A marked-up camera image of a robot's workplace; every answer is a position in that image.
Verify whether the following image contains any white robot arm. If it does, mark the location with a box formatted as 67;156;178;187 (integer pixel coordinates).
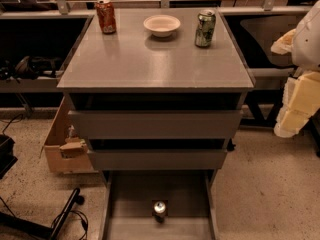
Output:
271;1;320;138

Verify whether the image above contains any grey drawer cabinet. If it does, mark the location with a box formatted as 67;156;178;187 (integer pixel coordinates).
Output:
56;7;256;240

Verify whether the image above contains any orange soda can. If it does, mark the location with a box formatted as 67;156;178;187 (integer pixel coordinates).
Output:
95;0;117;34

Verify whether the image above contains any grey top drawer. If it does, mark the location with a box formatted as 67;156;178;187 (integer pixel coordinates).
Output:
69;110;242;139

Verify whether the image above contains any white bowl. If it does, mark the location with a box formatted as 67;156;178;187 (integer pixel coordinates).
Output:
143;15;181;38

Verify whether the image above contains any black stand with cables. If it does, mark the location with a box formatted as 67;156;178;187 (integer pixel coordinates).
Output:
0;188;89;240

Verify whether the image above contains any grey middle drawer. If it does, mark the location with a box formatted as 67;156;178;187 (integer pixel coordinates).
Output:
88;149;227;171

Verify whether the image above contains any redbull can blue silver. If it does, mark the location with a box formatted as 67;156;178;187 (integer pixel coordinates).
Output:
153;201;167;223

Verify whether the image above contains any grey bottom drawer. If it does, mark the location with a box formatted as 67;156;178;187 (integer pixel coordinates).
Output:
99;171;220;240

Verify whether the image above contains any black box at left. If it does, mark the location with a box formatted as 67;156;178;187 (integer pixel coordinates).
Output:
0;134;17;179

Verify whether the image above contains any cardboard box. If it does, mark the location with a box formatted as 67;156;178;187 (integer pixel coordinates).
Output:
44;100;94;173

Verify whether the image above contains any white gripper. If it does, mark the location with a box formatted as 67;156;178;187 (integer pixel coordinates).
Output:
274;71;320;138

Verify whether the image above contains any grey drawer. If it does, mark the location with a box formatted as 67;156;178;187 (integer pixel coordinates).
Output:
99;171;220;240
88;149;227;171
69;110;242;139

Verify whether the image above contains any black office chair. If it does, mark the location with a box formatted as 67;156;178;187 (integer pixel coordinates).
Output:
239;15;301;68

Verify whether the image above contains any green soda can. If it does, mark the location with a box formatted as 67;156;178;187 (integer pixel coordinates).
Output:
195;9;216;47

